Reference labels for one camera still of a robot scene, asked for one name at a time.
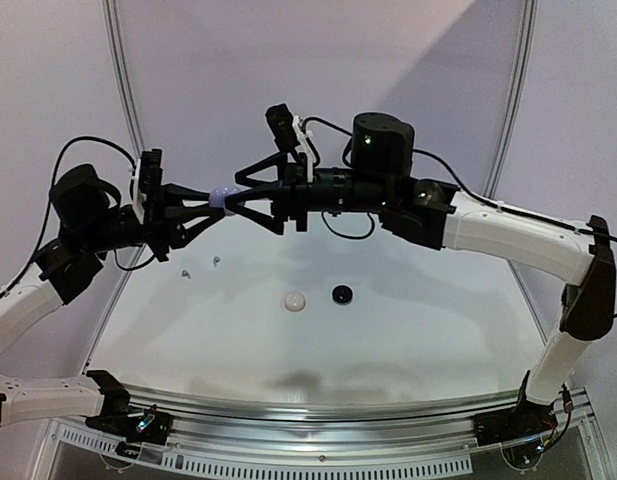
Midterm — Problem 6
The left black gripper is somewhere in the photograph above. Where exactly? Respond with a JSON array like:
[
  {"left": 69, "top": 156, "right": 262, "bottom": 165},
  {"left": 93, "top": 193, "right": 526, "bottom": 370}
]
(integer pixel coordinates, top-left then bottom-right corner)
[{"left": 81, "top": 180, "right": 224, "bottom": 260}]

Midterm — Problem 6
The pink earbud charging case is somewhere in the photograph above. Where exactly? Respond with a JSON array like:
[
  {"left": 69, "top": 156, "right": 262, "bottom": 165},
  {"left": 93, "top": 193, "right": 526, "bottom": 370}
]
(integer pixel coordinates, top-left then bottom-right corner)
[{"left": 282, "top": 291, "right": 307, "bottom": 313}]

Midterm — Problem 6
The left aluminium frame post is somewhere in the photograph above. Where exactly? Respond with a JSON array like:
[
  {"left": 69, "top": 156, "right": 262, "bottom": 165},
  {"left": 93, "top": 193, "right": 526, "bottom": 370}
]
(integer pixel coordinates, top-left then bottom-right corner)
[{"left": 102, "top": 0, "right": 145, "bottom": 156}]

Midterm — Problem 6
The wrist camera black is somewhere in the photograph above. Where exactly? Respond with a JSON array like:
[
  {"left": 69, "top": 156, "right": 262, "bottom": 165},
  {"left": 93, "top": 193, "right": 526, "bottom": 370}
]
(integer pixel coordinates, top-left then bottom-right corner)
[
  {"left": 136, "top": 149, "right": 163, "bottom": 195},
  {"left": 265, "top": 103, "right": 299, "bottom": 153}
]

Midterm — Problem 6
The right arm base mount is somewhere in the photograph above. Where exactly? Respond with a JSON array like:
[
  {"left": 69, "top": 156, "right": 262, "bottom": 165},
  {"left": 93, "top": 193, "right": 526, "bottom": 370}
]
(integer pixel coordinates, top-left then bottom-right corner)
[{"left": 472, "top": 401, "right": 558, "bottom": 446}]

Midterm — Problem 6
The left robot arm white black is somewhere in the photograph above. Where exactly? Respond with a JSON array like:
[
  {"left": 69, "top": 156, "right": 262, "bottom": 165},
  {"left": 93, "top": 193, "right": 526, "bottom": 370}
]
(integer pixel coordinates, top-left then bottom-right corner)
[{"left": 0, "top": 164, "right": 226, "bottom": 444}]

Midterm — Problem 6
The right aluminium frame post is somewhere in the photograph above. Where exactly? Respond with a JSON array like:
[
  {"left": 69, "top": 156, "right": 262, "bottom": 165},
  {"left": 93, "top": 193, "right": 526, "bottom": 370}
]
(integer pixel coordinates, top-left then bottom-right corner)
[{"left": 483, "top": 0, "right": 538, "bottom": 198}]

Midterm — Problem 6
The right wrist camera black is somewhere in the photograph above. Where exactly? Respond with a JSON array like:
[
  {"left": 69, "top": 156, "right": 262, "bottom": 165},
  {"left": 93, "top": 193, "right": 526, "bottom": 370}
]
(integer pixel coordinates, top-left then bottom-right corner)
[{"left": 265, "top": 103, "right": 299, "bottom": 153}]

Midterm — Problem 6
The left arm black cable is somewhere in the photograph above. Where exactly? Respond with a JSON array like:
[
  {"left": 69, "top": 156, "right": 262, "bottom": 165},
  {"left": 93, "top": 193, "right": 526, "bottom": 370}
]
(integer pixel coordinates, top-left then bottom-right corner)
[{"left": 7, "top": 137, "right": 159, "bottom": 296}]

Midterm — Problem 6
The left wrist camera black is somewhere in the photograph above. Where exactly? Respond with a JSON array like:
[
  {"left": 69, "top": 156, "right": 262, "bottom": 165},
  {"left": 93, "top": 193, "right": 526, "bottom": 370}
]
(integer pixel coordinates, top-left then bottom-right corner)
[{"left": 136, "top": 149, "right": 163, "bottom": 195}]

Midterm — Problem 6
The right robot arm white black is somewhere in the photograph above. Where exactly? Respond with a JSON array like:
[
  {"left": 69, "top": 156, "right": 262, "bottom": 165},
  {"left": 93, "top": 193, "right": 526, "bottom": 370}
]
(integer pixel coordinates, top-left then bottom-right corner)
[{"left": 225, "top": 105, "right": 617, "bottom": 436}]

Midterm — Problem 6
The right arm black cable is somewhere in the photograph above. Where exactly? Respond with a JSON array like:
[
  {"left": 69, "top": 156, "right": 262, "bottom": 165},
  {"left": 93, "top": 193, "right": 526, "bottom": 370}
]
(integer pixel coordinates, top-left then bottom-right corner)
[{"left": 302, "top": 116, "right": 617, "bottom": 319}]

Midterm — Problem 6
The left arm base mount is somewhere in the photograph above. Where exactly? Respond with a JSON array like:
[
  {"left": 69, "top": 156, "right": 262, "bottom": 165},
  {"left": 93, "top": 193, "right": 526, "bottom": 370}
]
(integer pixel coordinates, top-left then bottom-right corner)
[{"left": 85, "top": 403, "right": 173, "bottom": 446}]

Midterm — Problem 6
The aluminium frame post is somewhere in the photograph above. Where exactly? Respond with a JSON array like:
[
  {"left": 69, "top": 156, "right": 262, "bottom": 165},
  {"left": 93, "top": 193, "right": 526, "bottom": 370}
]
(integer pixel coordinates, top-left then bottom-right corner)
[
  {"left": 483, "top": 0, "right": 538, "bottom": 198},
  {"left": 102, "top": 0, "right": 145, "bottom": 156}
]

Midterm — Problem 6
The purple earbud charging case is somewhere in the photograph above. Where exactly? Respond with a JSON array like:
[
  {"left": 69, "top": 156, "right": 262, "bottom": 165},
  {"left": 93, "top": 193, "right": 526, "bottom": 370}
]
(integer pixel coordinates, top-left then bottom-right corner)
[{"left": 208, "top": 186, "right": 241, "bottom": 217}]

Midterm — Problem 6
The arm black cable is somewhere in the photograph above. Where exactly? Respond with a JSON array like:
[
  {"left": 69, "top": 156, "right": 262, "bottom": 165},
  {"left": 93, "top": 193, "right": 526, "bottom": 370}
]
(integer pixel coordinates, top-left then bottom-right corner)
[
  {"left": 302, "top": 116, "right": 617, "bottom": 319},
  {"left": 7, "top": 137, "right": 159, "bottom": 296}
]

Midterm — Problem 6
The aluminium front rail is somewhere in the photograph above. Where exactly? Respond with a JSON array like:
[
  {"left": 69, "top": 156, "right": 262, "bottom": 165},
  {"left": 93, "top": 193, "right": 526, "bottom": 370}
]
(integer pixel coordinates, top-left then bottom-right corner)
[{"left": 46, "top": 384, "right": 597, "bottom": 476}]

